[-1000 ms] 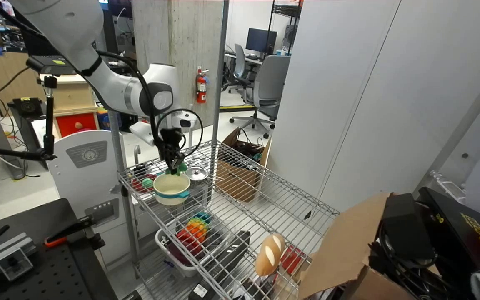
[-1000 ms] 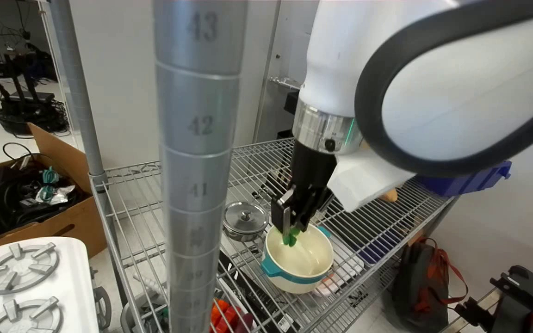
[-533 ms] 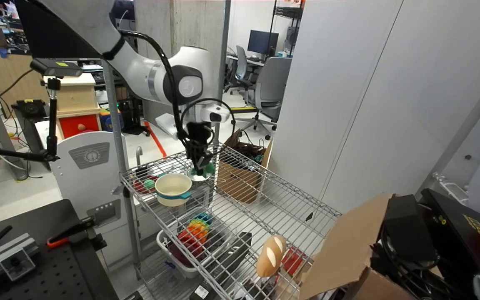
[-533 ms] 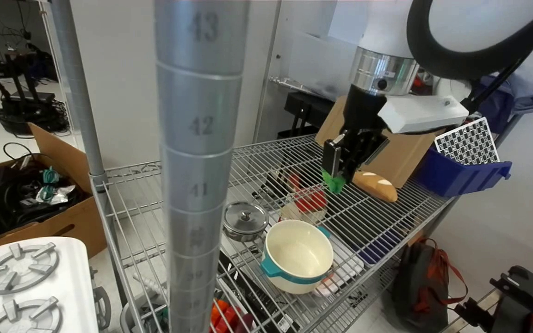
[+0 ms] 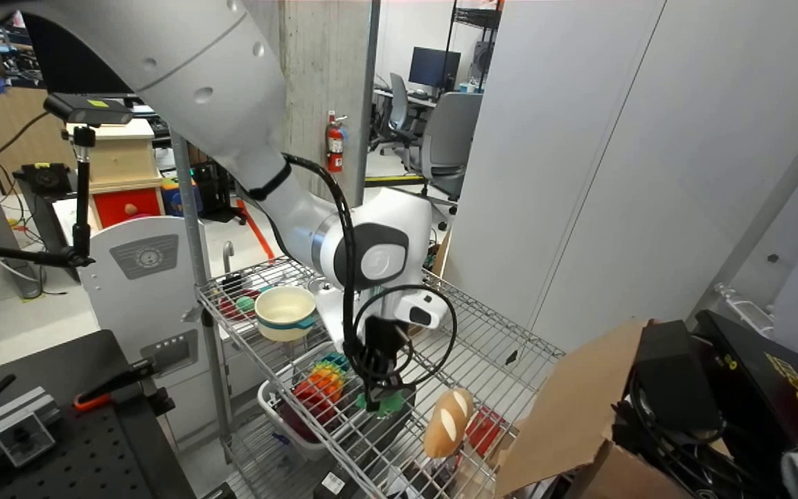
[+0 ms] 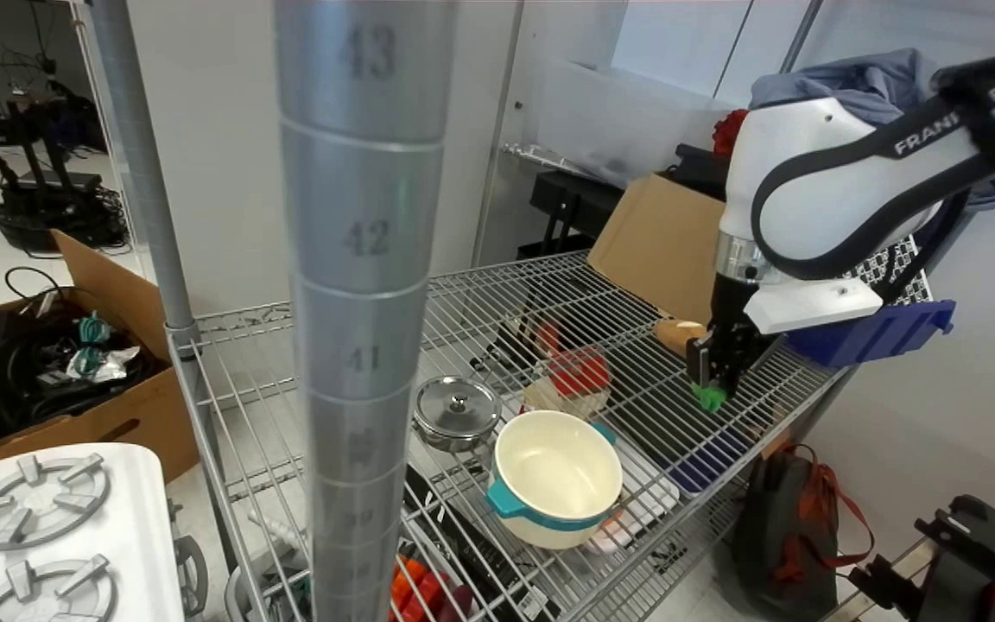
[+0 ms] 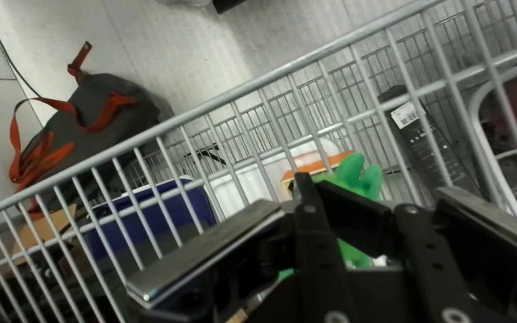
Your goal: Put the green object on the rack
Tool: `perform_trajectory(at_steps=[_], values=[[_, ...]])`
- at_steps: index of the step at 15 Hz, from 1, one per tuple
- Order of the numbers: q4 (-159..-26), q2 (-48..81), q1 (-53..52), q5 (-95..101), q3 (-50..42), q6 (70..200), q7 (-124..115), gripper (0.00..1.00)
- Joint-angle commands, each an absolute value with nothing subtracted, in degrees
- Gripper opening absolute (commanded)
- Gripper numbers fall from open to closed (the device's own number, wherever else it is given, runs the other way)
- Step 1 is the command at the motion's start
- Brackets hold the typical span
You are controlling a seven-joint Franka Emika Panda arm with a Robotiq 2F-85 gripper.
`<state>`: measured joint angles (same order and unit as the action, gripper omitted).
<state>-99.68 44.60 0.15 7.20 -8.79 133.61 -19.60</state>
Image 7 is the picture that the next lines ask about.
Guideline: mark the cardboard box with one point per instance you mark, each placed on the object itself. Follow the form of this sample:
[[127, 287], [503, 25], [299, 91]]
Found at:
[[38, 231]]

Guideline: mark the black box with white label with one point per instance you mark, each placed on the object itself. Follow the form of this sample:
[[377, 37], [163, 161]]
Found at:
[[425, 144]]

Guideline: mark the blue plastic container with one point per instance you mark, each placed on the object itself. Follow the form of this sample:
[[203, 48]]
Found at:
[[162, 215]]

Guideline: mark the black object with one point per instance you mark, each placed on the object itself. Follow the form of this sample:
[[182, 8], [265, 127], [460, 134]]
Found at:
[[227, 4]]

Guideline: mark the white plastic container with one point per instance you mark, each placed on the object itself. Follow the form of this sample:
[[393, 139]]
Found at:
[[249, 181]]

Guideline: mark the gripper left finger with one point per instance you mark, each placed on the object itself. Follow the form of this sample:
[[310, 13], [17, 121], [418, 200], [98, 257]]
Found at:
[[222, 242]]

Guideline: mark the green plastic toy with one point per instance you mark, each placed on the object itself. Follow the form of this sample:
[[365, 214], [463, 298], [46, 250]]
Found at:
[[353, 172]]

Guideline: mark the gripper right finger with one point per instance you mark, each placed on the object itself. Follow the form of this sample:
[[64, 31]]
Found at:
[[424, 255]]

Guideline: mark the white tubular frame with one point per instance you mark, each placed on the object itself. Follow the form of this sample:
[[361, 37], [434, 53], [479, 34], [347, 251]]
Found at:
[[478, 130]]

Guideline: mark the orange wooden box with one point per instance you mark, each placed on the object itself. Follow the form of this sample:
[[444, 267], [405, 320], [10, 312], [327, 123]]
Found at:
[[317, 164]]

